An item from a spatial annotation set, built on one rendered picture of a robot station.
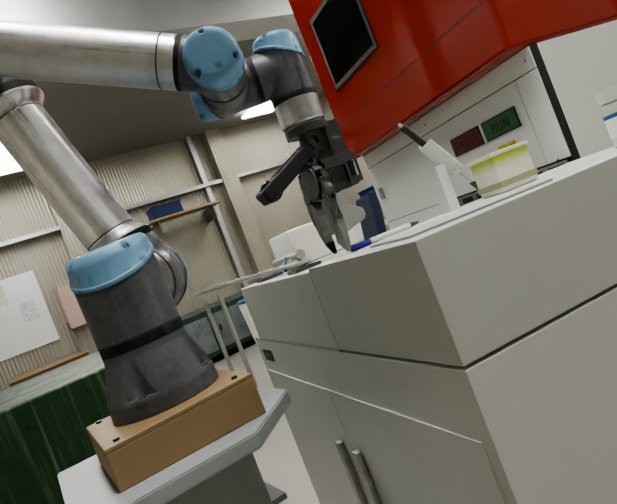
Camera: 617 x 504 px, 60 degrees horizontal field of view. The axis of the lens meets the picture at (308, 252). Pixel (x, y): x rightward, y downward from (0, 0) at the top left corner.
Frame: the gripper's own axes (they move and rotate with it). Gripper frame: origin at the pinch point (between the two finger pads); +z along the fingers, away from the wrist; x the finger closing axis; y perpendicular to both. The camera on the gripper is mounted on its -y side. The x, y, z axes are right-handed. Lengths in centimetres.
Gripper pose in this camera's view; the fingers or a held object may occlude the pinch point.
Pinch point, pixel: (335, 246)
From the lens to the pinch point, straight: 88.3
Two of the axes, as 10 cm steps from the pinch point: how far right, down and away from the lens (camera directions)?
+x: -3.4, 0.7, 9.4
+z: 3.4, 9.4, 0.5
